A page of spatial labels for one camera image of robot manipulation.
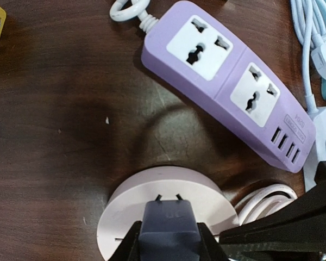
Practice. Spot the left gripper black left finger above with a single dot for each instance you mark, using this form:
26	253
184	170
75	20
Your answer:
128	249

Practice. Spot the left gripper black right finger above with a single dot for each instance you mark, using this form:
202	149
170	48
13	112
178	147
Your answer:
210	249

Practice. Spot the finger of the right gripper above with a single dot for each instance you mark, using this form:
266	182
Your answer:
296	232

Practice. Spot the round pink socket hub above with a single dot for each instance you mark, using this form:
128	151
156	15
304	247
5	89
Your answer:
164	195

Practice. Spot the dark navy usb charger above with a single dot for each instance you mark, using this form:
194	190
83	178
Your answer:
169	231

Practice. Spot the purple power strip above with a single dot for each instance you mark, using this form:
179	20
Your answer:
206	62

